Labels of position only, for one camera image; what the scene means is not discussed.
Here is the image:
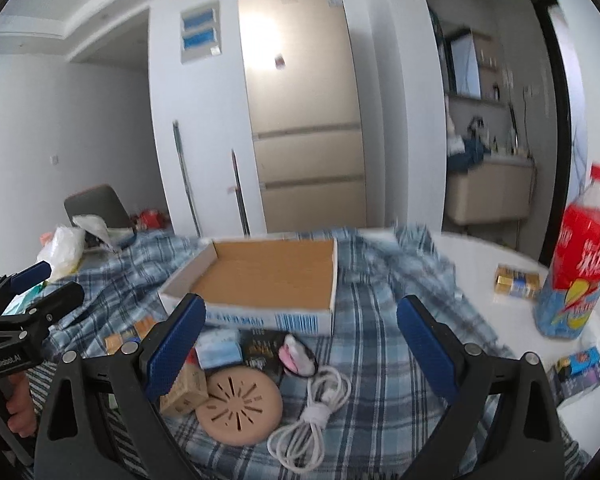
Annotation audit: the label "blue wet wipes pack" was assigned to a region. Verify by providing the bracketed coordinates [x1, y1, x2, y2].
[195, 328, 242, 370]

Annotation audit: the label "gold blue cigarette pack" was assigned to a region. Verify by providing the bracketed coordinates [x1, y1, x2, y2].
[494, 264, 541, 300]

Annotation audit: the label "round tan slotted disc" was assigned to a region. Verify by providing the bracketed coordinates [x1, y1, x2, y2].
[196, 366, 283, 446]

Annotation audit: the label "black box gold lettering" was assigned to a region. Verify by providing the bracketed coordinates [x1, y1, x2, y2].
[239, 330, 287, 376]

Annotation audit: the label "white cable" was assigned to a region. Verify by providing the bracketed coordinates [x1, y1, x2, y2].
[266, 365, 352, 475]

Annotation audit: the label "pink white small object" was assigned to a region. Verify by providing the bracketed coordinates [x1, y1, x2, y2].
[277, 334, 318, 378]

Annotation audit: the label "left hand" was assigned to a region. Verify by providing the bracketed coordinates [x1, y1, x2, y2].
[6, 372, 38, 438]

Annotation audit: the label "white plastic bag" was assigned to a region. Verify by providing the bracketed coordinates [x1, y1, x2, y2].
[36, 226, 85, 282]

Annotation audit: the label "blue plaid cloth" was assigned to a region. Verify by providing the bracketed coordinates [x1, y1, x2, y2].
[28, 226, 512, 479]

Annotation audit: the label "white paper bag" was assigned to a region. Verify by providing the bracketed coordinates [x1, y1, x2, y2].
[72, 214, 136, 252]

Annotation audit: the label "blue purple small box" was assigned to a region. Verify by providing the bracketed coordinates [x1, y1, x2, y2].
[547, 347, 600, 406]

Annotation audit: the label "dark grey chair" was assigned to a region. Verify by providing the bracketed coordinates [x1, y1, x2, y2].
[64, 184, 133, 229]

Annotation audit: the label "red bag on floor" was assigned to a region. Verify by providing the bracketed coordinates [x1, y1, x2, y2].
[132, 209, 170, 231]

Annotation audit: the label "small kraft cardboard box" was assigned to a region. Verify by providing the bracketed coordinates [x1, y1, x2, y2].
[160, 362, 208, 417]

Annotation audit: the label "red soda bottle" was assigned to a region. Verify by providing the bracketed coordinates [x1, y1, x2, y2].
[533, 164, 600, 340]

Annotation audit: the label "cardboard tray box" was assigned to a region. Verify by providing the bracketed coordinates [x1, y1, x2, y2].
[159, 238, 338, 336]

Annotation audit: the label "beige bathroom vanity cabinet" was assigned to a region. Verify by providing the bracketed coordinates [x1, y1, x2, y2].
[444, 155, 534, 226]

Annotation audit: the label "dark blue towel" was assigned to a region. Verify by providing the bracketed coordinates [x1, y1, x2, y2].
[446, 136, 490, 174]

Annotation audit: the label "gold three-door refrigerator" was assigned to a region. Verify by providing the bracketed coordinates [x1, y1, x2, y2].
[238, 0, 366, 233]

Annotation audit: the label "bathroom mirror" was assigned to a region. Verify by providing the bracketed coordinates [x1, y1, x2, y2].
[450, 32, 481, 99]

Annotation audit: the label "grey wall electrical panel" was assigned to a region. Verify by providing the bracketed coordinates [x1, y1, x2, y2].
[180, 0, 222, 63]

